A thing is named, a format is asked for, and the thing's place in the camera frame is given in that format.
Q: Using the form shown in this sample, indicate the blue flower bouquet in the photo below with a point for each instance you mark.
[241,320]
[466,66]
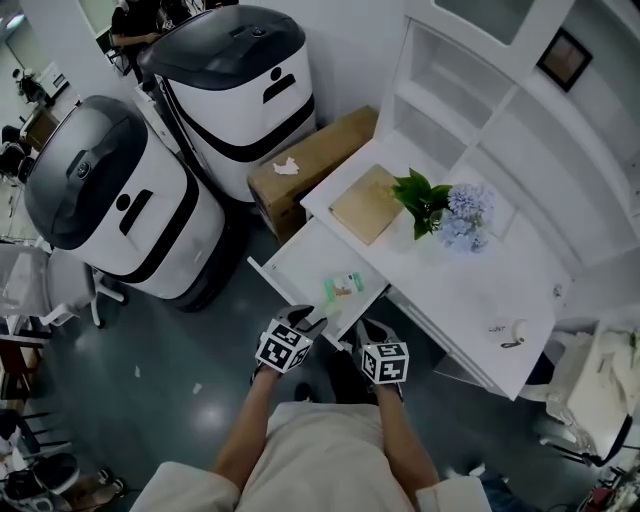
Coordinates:
[450,210]

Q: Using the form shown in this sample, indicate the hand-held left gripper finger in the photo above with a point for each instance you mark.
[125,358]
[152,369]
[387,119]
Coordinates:
[295,316]
[316,330]

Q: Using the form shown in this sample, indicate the person's left forearm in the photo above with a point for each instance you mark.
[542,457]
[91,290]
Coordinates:
[250,430]

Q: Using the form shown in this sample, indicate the black round device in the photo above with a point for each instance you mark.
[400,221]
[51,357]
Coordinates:
[57,472]

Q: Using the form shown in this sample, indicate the black picture frame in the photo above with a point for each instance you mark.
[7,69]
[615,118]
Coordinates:
[564,60]

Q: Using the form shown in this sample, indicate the white crumpled cloth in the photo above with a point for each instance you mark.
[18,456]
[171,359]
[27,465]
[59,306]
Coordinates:
[595,385]

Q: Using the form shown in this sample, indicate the white office chair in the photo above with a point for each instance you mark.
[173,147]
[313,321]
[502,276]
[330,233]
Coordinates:
[60,285]

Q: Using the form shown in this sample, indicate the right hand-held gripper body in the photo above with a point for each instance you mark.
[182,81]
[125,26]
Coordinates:
[385,362]

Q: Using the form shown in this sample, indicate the white black wheeled robot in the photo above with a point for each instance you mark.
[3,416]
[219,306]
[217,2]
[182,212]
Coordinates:
[125,210]
[235,90]

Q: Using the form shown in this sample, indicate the white shelf hutch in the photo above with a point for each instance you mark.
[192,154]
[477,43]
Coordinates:
[500,100]

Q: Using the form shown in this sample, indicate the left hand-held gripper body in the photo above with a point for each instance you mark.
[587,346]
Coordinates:
[282,347]

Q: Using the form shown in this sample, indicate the person's black trousers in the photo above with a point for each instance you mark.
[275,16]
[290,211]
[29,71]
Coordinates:
[350,380]

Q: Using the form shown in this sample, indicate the person's black shoe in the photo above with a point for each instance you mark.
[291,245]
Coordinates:
[303,392]

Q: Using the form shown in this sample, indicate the person's right forearm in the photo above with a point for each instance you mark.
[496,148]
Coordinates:
[405,445]

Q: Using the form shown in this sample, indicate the green and white small packet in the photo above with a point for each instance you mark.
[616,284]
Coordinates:
[344,287]

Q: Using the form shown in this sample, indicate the dark wooden table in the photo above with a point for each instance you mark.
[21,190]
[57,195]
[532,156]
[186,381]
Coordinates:
[20,365]

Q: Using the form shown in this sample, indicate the tan wooden board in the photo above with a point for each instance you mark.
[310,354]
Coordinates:
[365,205]

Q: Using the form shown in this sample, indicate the brown cardboard box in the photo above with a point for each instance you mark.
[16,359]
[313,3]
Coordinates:
[310,155]

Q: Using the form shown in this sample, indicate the person's white shirt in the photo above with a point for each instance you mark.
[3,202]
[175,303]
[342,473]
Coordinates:
[320,460]

